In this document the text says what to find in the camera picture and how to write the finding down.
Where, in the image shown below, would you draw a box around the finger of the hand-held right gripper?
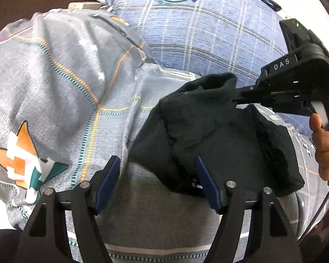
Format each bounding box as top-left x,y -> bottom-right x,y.
234,94 -> 314,116
237,83 -> 300,98

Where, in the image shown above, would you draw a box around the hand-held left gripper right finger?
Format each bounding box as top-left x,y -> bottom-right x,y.
195,156 -> 305,263

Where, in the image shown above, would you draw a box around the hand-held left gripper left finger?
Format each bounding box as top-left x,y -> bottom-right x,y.
14,155 -> 120,263

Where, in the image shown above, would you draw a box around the black pants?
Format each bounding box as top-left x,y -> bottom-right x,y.
129,73 -> 305,198

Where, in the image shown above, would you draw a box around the person's right hand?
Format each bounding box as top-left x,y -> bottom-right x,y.
310,114 -> 329,181

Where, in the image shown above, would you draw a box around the grey patterned bedsheet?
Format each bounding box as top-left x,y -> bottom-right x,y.
0,8 -> 329,263

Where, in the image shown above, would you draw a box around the person's dark clothing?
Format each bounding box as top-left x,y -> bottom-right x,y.
0,229 -> 26,263

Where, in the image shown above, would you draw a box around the black cable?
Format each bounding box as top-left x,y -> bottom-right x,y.
297,167 -> 329,248

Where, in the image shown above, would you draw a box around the wooden bed frame plank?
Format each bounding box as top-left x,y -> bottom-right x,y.
68,2 -> 99,9

